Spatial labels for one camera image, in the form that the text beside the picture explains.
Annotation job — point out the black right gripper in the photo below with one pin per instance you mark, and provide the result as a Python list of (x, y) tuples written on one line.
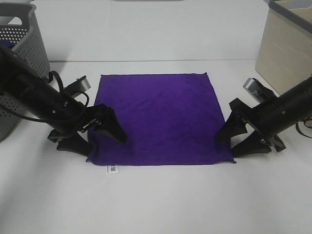
[(263, 118)]

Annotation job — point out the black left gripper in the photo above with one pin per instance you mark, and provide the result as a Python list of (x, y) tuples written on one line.
[(75, 116)]

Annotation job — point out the purple towel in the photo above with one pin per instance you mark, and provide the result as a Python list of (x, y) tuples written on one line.
[(170, 119)]

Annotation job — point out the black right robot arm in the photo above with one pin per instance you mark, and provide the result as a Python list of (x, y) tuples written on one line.
[(295, 105)]

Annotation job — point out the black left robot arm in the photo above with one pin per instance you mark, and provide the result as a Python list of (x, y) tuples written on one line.
[(56, 105)]

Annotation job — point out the white towel label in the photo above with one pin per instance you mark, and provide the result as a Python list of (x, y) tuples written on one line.
[(112, 169)]

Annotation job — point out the beige storage box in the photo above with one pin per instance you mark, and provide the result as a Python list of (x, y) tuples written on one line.
[(285, 54)]

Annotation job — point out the grey perforated plastic basket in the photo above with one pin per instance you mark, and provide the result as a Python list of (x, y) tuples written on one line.
[(28, 45)]

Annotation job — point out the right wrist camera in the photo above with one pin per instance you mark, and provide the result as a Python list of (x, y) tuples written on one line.
[(258, 91)]

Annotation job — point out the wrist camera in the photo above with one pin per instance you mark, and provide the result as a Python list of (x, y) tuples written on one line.
[(78, 87), (258, 91)]

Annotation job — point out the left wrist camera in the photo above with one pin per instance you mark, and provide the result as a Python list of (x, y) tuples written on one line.
[(78, 87)]

